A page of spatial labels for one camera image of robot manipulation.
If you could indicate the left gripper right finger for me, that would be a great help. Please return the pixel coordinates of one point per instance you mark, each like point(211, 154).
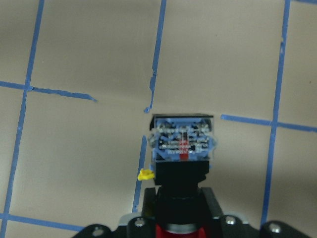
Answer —
point(213, 206)

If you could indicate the red emergency stop button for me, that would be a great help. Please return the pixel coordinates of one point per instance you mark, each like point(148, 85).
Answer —
point(181, 146)

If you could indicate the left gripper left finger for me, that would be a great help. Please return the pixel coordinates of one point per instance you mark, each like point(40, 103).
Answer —
point(149, 203)

